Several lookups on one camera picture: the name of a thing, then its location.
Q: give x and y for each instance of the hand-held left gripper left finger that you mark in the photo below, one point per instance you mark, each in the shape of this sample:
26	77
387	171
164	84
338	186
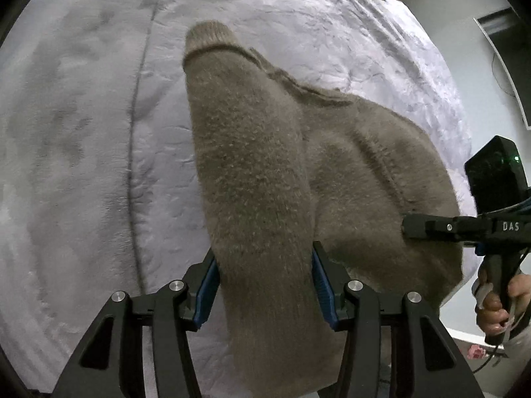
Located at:
207	294

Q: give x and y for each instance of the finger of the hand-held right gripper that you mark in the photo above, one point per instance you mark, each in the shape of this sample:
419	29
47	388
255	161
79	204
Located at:
427	227

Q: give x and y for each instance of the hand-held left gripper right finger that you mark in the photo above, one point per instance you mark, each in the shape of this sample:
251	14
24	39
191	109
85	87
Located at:
323	290

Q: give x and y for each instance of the grey-brown knit sweater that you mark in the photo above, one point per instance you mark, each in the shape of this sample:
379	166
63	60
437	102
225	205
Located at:
257	174

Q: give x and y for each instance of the person's right hand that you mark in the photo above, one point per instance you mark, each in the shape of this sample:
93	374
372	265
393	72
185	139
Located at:
490	304

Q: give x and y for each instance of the white framed board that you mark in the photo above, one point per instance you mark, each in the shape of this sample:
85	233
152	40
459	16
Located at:
508	62

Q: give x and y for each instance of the small pink object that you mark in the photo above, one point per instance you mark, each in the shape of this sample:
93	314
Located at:
476	352

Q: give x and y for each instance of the white quilted bed cover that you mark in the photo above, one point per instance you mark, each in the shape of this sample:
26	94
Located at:
83	132

